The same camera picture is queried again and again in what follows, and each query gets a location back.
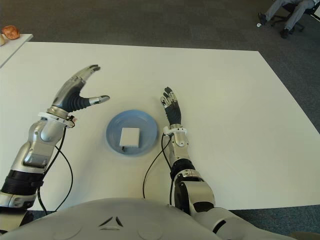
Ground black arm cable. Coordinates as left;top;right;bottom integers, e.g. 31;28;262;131
37;127;74;216
142;133;176;207

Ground white charger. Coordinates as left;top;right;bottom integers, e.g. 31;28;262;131
119;127;141;152

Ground blue plate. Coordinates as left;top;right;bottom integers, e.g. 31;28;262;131
105;109;159;158

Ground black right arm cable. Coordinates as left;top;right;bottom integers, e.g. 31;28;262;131
142;133;176;207

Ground grey robot torso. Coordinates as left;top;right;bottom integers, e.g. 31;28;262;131
0;197;283;240

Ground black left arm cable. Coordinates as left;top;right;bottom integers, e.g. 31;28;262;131
37;127;74;216

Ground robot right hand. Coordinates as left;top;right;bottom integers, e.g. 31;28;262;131
159;86;183;126

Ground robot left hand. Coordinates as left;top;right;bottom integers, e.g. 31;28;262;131
46;64;111;119

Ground black office chair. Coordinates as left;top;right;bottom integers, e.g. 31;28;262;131
271;3;320;33

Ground white side table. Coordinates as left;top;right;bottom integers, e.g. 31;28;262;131
0;33;34;69

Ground seated person in grey trousers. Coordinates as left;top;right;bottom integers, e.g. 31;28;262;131
258;0;320;40

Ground red-brown fruit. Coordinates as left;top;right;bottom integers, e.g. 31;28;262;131
1;25;21;40

